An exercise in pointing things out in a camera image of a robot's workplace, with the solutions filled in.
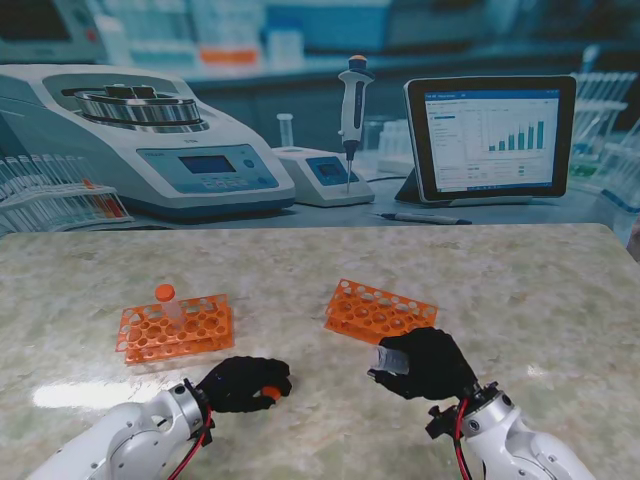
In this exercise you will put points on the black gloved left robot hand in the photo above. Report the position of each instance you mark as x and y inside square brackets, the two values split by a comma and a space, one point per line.
[240, 385]

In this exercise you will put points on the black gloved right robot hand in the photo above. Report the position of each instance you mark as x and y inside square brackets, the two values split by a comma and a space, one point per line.
[430, 365]

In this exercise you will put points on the clear plastic test tube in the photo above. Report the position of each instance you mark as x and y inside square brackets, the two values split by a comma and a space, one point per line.
[174, 312]
[392, 361]

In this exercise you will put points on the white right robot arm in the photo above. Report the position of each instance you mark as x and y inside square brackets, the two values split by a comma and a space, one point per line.
[520, 445]

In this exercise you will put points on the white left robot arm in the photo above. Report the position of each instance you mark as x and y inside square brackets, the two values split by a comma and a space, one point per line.
[130, 440]

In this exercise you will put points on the empty orange test tube rack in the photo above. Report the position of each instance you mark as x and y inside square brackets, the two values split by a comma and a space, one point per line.
[200, 330]

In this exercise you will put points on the printed laboratory backdrop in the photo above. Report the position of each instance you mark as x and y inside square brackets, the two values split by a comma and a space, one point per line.
[300, 100]

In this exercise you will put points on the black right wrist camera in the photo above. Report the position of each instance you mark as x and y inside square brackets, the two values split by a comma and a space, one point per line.
[440, 421]

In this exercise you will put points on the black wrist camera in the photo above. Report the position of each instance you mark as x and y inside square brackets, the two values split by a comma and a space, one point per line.
[206, 434]
[440, 421]

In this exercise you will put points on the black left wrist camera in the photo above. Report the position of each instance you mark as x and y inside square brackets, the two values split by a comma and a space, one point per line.
[206, 434]

